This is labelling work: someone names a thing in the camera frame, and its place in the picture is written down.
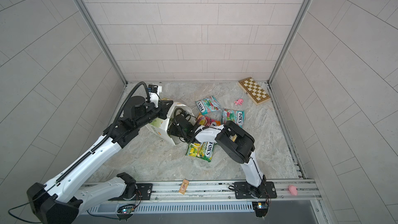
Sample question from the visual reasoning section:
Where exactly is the yellow green candy bag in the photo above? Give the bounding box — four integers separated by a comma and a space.
186, 142, 215, 162

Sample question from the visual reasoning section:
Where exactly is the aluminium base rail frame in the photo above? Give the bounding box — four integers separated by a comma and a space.
83, 178, 331, 224

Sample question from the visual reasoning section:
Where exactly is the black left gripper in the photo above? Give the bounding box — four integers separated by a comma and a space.
133, 100, 174, 131

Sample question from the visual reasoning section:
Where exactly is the metal corner strip right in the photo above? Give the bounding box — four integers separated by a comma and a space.
268, 0, 312, 86

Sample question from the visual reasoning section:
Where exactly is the teal Fox's mint candy bag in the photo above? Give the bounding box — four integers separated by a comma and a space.
195, 96, 222, 115

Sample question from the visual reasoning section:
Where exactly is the small wooden mousetrap block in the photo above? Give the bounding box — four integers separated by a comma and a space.
178, 179, 189, 195

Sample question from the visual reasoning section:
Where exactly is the metal corner strip left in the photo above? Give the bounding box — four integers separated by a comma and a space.
73, 0, 127, 86

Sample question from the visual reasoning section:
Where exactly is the metal corner strip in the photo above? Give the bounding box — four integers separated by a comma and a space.
73, 0, 127, 86
268, 0, 312, 86

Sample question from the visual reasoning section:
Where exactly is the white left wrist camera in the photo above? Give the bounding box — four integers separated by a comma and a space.
148, 84, 162, 108

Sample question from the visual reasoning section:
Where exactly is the illustrated white paper bag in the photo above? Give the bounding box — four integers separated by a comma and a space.
145, 102, 196, 146

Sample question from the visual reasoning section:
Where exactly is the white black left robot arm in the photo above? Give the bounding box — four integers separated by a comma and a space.
27, 82, 174, 224

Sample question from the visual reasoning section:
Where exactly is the pink pig toy on rail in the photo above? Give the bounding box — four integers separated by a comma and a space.
288, 185, 298, 196

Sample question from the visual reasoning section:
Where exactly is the wooden folding chessboard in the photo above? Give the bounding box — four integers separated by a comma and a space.
238, 77, 271, 105

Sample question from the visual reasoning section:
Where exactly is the pink pig toy on table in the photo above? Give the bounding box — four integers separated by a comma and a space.
234, 99, 244, 106

